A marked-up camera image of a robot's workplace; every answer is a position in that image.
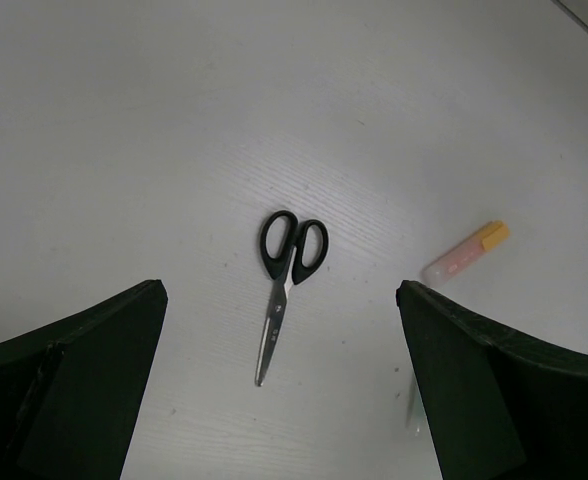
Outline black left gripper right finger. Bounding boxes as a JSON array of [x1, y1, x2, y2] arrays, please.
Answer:
[[396, 280, 588, 479]]

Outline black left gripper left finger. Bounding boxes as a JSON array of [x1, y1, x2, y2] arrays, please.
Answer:
[[0, 280, 167, 479]]

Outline green highlighter clear cap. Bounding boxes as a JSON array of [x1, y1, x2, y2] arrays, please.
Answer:
[[405, 377, 426, 436]]

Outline pink highlighter yellow cap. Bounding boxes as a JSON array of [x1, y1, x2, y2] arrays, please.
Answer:
[[421, 220, 510, 288]]

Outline black handled scissors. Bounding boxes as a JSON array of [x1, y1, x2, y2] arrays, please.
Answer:
[[254, 210, 330, 387]]

